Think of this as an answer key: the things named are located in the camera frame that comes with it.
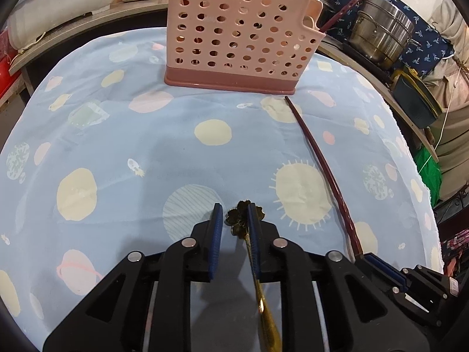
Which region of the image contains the gold flower handle spoon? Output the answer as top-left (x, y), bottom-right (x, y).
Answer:
top-left (224, 199), bottom-right (283, 352)

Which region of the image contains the stack of yellow blue basins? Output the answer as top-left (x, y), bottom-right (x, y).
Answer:
top-left (390, 66), bottom-right (443, 128)

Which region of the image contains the steel steamer pot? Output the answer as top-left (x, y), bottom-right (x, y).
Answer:
top-left (346, 0), bottom-right (423, 71)

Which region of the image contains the red chopstick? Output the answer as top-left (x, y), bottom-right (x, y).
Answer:
top-left (320, 0), bottom-right (378, 32)
top-left (284, 96), bottom-right (364, 263)

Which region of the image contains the beige hanging cloth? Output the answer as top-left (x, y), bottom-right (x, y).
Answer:
top-left (421, 0), bottom-right (469, 200)

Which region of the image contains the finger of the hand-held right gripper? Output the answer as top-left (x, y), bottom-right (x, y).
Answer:
top-left (361, 252), bottom-right (408, 296)

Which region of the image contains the pink perforated utensil basket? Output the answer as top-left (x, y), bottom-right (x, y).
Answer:
top-left (163, 0), bottom-right (326, 95)

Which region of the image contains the navy leaf print cloth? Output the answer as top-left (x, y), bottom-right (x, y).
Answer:
top-left (269, 0), bottom-right (458, 79)

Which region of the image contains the thin white cord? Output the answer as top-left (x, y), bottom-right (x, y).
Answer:
top-left (419, 56), bottom-right (463, 174)

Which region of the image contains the blue white dish drainer box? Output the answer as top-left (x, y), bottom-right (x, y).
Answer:
top-left (6, 0), bottom-right (123, 50)

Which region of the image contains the grey wooden shelf desk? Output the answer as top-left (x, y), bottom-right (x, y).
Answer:
top-left (9, 0), bottom-right (170, 76)

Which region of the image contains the red plastic basin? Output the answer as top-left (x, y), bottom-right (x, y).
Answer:
top-left (0, 29), bottom-right (20, 100)

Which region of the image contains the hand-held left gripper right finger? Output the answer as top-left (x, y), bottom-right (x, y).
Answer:
top-left (246, 203), bottom-right (430, 352)

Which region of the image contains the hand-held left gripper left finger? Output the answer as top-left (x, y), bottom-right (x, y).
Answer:
top-left (43, 203), bottom-right (224, 352)

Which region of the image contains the blue planet print cloth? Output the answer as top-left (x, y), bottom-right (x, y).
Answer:
top-left (0, 26), bottom-right (445, 352)

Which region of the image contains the green plastic bag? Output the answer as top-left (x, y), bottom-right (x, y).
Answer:
top-left (414, 146), bottom-right (441, 207)

